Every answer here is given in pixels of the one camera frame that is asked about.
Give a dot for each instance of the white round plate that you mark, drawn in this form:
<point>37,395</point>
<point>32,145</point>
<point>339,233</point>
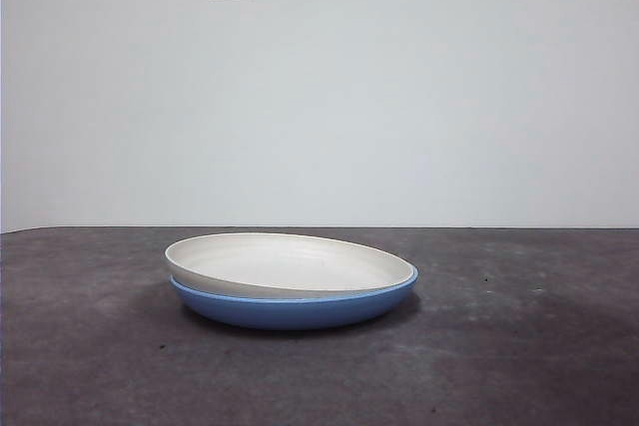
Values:
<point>289,264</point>

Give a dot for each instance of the blue round plate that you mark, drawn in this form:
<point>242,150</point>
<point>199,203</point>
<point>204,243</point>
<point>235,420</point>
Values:
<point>294,313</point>

